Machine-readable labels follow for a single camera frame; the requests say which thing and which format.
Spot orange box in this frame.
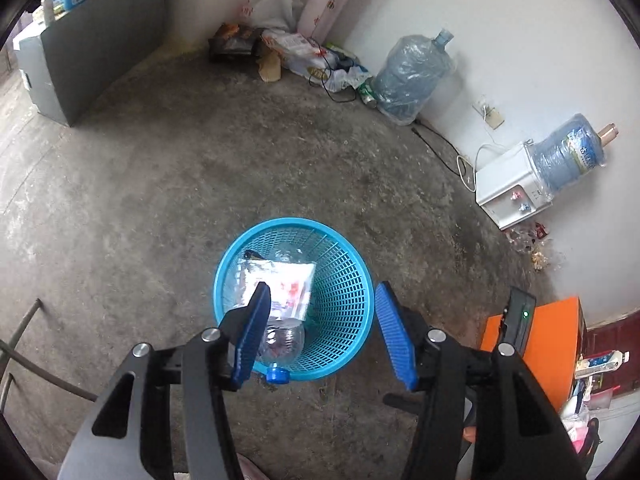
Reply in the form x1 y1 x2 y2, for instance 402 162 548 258
480 296 589 402

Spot brown cardboard piece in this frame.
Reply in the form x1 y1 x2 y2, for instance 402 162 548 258
257 50 284 84

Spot pink printed roll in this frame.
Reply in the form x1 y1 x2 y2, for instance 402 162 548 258
297 0 374 49

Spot blue plastic mesh basket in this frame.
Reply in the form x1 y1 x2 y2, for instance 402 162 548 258
213 217 376 382

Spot metal chair frame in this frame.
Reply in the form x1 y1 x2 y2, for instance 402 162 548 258
0 298 99 412

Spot clear plastic bottle blue cap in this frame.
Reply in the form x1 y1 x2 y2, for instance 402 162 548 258
235 242 321 385

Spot grey cabinet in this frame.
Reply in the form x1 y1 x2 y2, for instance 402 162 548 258
12 0 174 129

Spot small litter pile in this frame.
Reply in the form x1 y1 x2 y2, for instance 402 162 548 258
504 222 552 272

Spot blue water jug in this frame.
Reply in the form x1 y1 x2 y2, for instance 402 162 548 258
529 113 609 194

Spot white tube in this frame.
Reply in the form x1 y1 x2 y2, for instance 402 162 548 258
574 350 630 379

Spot wall socket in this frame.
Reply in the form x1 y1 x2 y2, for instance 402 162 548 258
472 97 506 132

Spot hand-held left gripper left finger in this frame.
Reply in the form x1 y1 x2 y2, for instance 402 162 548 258
57 281 273 480

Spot black power cable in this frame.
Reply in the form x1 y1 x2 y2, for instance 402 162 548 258
410 120 467 179

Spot thin black looped cable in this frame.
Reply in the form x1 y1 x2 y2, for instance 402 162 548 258
309 37 362 104

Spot dark snack bag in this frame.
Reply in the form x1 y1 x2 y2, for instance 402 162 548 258
208 23 267 64

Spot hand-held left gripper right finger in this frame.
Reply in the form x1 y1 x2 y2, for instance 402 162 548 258
375 281 587 480

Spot clear plastic wrapper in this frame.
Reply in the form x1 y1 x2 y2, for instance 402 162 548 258
235 255 317 322

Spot crumpled white plastic bag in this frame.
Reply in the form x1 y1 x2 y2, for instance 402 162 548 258
242 0 307 34

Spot pink packets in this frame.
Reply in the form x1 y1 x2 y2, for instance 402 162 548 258
560 389 602 457

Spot white water dispenser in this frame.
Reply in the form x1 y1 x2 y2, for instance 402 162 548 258
474 140 554 232

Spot white power cable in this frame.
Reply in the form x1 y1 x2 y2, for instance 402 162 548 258
456 142 507 194

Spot green drink can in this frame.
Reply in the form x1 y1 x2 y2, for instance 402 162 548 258
355 77 379 109

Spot plastic wrapped water jug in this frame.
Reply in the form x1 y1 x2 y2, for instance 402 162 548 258
372 27 457 127

